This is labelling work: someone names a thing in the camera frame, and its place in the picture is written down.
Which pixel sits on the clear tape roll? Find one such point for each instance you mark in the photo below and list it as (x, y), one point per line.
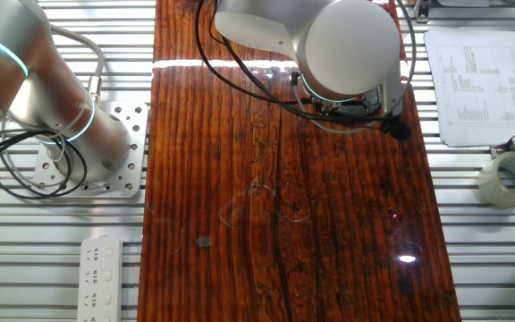
(492, 188)

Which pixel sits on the printed paper sheets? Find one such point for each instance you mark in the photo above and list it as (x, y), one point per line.
(481, 98)

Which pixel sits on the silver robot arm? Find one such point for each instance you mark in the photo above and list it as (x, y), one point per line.
(342, 44)

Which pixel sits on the white power strip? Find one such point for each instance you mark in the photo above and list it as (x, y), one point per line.
(101, 282)

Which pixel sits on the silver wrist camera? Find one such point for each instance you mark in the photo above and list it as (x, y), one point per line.
(392, 96)

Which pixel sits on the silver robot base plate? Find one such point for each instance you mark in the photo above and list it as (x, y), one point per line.
(134, 147)

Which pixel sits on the black C-clamp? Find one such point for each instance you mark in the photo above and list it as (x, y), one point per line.
(371, 100)

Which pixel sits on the brown wooden board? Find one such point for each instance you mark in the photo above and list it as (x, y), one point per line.
(222, 201)

